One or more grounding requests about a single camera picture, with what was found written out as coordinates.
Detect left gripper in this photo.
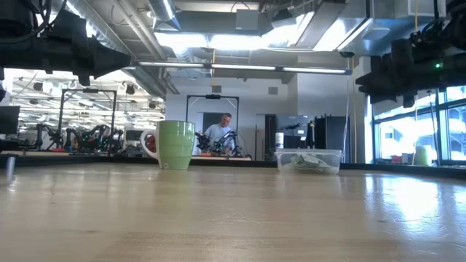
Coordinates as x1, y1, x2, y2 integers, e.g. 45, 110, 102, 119
0, 9, 133, 87

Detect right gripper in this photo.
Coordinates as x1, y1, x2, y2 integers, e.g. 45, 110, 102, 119
355, 36, 466, 108

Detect green banknote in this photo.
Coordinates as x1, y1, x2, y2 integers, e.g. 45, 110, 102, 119
288, 154, 305, 172

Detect black tripod stand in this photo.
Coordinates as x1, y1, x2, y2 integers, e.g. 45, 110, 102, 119
426, 89, 443, 167

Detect background black robot arms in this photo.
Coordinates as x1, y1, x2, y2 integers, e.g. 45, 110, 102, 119
194, 130, 250, 158
34, 123, 125, 154

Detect black tall cabinet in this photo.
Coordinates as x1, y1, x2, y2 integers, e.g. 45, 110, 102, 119
313, 114, 351, 164

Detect long background workbench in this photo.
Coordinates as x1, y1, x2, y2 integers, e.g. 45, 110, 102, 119
0, 147, 161, 157

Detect grey monitor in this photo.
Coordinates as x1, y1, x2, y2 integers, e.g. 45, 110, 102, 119
275, 114, 310, 139

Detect green ceramic mug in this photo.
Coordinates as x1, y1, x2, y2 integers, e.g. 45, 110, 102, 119
140, 120, 197, 171

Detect person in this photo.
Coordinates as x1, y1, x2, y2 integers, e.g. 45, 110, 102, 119
199, 112, 236, 156

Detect long linear ceiling light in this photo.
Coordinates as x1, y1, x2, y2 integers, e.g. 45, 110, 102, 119
123, 60, 353, 76

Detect grey ceiling box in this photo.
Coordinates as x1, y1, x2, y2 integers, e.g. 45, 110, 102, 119
235, 9, 260, 32

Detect wooden workbench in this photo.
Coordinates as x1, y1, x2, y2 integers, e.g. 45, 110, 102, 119
191, 154, 253, 162

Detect silver round air duct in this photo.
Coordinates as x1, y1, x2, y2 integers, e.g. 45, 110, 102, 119
65, 0, 181, 99

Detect black camera gantry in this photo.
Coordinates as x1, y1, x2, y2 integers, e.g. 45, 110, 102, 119
59, 88, 118, 146
185, 93, 240, 127

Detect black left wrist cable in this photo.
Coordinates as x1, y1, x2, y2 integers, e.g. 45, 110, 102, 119
36, 0, 68, 37

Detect silver rectangular air duct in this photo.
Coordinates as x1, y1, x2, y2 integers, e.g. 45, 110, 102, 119
296, 0, 374, 52

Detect black aluminium table frame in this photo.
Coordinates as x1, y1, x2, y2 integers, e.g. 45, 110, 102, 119
0, 154, 466, 180

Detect silver metal post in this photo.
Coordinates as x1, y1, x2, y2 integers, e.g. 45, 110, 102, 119
5, 154, 17, 182

